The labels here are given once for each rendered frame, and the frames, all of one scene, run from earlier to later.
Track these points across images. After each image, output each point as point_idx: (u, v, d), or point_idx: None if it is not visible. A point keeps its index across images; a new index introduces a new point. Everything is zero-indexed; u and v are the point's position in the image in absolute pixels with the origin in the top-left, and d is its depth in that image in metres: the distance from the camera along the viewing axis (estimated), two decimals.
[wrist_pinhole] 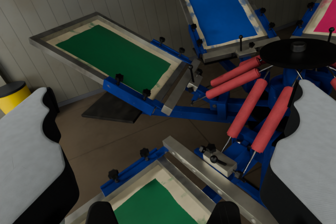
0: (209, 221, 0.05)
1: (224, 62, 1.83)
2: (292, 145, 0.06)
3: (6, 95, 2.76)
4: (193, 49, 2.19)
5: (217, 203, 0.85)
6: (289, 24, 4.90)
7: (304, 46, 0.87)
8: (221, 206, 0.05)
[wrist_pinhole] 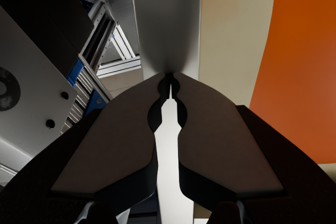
0: (209, 221, 0.05)
1: None
2: (189, 134, 0.07)
3: None
4: None
5: None
6: None
7: None
8: (221, 206, 0.05)
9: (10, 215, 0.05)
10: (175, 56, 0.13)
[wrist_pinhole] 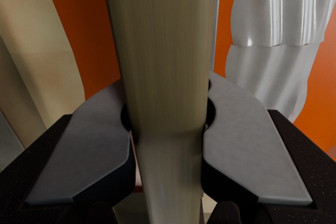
0: (209, 221, 0.05)
1: None
2: (216, 133, 0.07)
3: None
4: None
5: None
6: None
7: None
8: (221, 206, 0.05)
9: None
10: None
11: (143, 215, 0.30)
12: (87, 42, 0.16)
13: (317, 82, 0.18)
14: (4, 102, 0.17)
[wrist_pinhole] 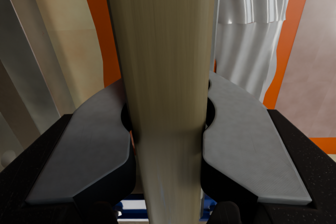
0: (209, 221, 0.05)
1: None
2: (215, 133, 0.07)
3: None
4: None
5: None
6: None
7: None
8: (221, 206, 0.05)
9: None
10: None
11: None
12: (107, 22, 0.22)
13: (284, 53, 0.23)
14: (44, 68, 0.22)
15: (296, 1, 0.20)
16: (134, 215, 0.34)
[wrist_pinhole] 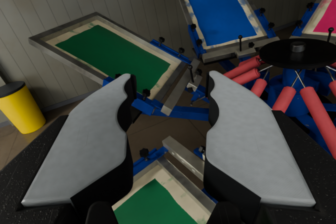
0: (209, 221, 0.05)
1: (224, 62, 1.83)
2: (219, 133, 0.07)
3: (6, 95, 2.76)
4: (193, 49, 2.19)
5: (216, 203, 0.85)
6: (288, 24, 4.91)
7: (303, 46, 0.87)
8: (221, 206, 0.05)
9: None
10: None
11: None
12: None
13: None
14: None
15: None
16: None
